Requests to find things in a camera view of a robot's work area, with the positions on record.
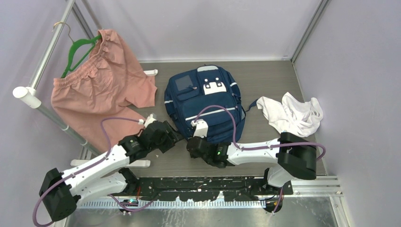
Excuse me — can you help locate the navy blue student backpack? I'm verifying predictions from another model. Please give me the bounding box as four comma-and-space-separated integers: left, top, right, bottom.
164, 65, 246, 144

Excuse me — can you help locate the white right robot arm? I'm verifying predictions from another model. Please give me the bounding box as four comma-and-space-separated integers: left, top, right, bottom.
186, 132, 317, 194

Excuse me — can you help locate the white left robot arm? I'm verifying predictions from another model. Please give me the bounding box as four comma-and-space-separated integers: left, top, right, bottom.
33, 120, 184, 227

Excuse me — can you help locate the pink cloth garment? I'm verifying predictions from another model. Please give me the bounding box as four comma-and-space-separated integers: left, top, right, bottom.
51, 29, 157, 153

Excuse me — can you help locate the white cloth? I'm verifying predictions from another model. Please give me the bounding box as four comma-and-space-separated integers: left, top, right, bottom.
256, 92, 324, 138

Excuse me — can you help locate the green clothes hanger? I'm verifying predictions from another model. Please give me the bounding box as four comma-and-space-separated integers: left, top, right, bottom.
52, 20, 103, 78

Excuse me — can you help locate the metal clothes rack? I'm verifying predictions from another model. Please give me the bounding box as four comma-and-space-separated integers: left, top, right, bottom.
12, 0, 158, 168

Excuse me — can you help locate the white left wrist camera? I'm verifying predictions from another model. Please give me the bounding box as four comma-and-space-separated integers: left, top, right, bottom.
138, 113, 157, 128

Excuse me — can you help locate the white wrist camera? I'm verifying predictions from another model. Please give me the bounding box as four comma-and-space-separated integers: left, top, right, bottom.
191, 119, 209, 138
138, 113, 157, 128

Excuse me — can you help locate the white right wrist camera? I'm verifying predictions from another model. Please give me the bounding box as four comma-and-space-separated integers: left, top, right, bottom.
191, 119, 209, 138

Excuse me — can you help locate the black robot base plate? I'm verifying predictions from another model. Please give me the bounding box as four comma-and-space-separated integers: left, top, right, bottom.
118, 176, 280, 202

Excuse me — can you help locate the white slotted cable duct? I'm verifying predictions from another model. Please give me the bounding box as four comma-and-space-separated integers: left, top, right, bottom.
79, 198, 266, 209

